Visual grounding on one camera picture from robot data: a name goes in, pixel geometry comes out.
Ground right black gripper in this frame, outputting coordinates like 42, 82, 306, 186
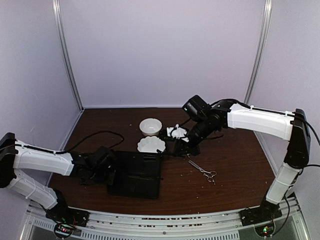
172, 117, 218, 157

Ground black zippered tool case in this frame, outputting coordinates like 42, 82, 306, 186
107, 151, 161, 200

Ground silver thinning scissors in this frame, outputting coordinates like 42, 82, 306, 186
188, 160, 217, 185

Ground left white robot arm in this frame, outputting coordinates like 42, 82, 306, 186
0, 132, 116, 222

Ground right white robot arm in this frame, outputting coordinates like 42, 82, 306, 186
160, 95, 311, 221

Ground scalloped white bowl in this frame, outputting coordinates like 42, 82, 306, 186
137, 136, 166, 153

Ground round white bowl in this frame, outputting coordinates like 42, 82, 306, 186
139, 118, 163, 137

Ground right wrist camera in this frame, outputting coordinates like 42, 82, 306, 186
159, 124, 190, 143

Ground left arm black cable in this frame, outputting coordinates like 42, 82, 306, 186
57, 131, 126, 154

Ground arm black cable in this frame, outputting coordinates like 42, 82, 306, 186
57, 131, 126, 154
287, 112, 320, 201

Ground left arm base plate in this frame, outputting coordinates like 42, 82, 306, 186
45, 208, 90, 227

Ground aluminium front rail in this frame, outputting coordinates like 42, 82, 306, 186
18, 197, 311, 240

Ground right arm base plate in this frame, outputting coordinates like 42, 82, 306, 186
239, 207, 283, 226

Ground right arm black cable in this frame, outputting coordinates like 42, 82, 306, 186
287, 112, 320, 201

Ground right aluminium corner post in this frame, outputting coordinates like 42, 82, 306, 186
244, 0, 273, 105

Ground aluminium corner post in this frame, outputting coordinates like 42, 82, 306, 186
52, 0, 84, 112
244, 0, 273, 105

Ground left aluminium corner post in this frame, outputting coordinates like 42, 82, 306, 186
52, 0, 84, 112

